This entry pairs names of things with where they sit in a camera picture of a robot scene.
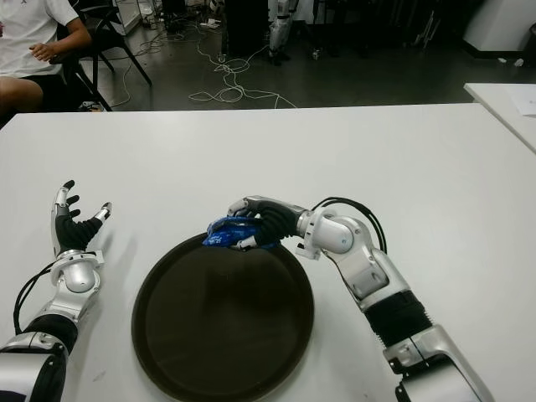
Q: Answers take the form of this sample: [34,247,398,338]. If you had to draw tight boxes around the person in white shirt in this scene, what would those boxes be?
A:
[0,0,92,114]

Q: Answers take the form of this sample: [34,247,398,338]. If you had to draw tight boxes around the silver humanoid robot legs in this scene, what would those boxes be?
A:
[266,0,301,66]

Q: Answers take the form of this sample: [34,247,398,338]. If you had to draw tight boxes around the white paper sheet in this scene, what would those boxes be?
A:
[508,85,536,118]

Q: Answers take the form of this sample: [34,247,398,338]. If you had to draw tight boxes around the blue Oreo packet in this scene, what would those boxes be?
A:
[202,214,280,252]

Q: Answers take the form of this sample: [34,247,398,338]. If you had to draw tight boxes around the black folding chair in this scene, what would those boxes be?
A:
[49,0,152,112]

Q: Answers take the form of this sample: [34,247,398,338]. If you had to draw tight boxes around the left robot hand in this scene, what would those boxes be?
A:
[49,180,113,257]

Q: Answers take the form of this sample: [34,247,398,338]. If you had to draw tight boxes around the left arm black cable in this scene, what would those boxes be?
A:
[12,261,58,334]

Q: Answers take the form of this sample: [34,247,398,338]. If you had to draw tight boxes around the round brown tray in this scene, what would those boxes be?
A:
[131,229,316,401]

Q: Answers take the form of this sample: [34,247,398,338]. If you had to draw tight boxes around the white machine housing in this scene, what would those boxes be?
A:
[461,0,536,55]

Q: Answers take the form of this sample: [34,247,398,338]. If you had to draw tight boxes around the black cabinet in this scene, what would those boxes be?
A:
[224,0,271,59]

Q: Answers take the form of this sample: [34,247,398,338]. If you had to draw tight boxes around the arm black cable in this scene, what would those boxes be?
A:
[312,195,389,255]
[12,261,58,334]

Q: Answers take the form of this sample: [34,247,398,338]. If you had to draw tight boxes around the white floor cable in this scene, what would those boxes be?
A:
[188,16,298,109]

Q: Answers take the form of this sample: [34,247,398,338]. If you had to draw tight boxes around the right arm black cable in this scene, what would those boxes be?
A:
[312,195,389,255]

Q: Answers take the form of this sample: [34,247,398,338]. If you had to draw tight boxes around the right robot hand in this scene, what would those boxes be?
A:
[227,194,311,252]

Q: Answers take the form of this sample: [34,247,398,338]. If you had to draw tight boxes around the white side table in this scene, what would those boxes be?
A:
[463,82,536,154]

